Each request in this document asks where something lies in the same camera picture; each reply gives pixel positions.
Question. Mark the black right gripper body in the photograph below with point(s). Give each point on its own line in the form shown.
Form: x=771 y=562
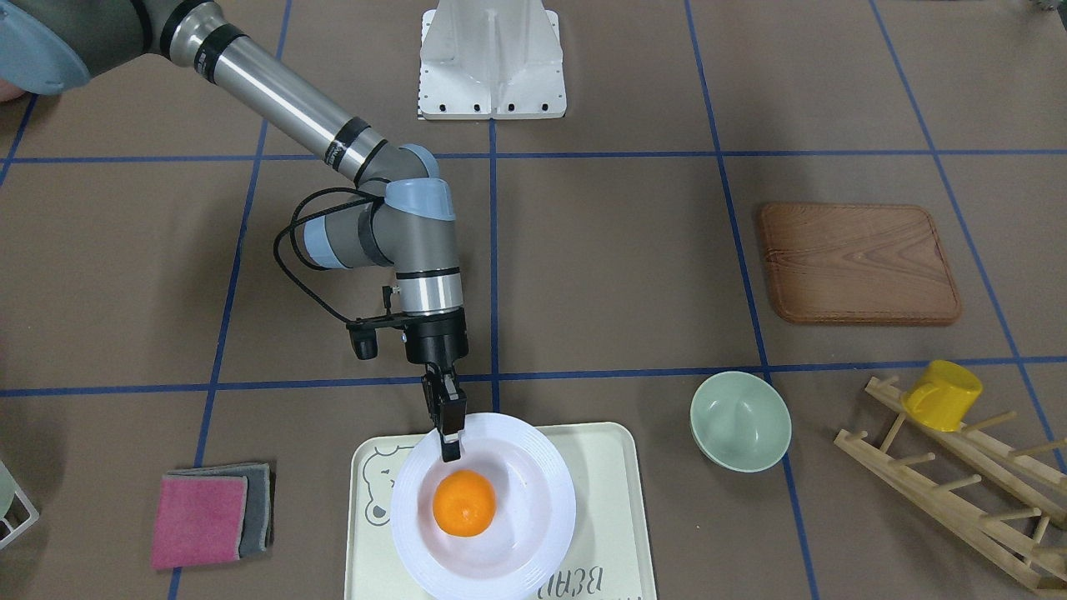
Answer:
x=437 y=337

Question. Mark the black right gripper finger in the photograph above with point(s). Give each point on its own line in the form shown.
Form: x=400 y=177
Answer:
x=450 y=446

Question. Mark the orange fruit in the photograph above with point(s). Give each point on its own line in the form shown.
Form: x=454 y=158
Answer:
x=464 y=504

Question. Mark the white round plate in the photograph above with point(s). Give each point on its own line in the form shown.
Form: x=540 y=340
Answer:
x=531 y=530

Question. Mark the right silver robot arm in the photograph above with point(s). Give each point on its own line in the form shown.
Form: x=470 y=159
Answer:
x=401 y=215

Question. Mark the cream bear tray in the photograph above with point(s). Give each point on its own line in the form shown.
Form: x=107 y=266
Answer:
x=609 y=556

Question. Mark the brown wooden tray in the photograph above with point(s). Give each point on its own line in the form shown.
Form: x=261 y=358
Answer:
x=839 y=263

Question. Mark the pink and grey cloth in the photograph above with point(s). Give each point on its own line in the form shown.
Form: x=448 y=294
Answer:
x=212 y=515

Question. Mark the green ceramic bowl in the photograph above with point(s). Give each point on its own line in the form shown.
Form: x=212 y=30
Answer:
x=740 y=422

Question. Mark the white cup rack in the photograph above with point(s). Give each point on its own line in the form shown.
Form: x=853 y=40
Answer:
x=18 y=513

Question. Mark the yellow mug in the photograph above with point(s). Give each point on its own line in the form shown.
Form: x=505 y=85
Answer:
x=944 y=393

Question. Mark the wooden cup rack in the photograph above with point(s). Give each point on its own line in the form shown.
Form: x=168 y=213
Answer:
x=1004 y=508

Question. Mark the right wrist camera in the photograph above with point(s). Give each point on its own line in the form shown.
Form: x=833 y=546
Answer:
x=363 y=333

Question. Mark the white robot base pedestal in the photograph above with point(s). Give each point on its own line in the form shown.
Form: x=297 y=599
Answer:
x=491 y=60

